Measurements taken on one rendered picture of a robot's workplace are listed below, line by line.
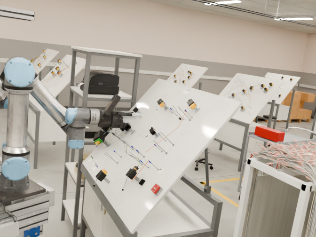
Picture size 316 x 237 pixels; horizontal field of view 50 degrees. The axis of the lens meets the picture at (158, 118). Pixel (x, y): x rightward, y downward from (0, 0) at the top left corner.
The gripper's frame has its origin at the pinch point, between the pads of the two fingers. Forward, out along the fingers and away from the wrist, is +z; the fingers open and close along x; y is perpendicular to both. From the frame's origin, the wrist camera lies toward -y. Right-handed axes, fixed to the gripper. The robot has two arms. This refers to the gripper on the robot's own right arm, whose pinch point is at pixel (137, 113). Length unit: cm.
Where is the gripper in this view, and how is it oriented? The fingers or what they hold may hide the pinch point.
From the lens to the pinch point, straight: 173.5
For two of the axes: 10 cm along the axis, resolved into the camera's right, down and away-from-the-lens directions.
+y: -0.6, 10.0, 0.7
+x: 4.1, 0.9, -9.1
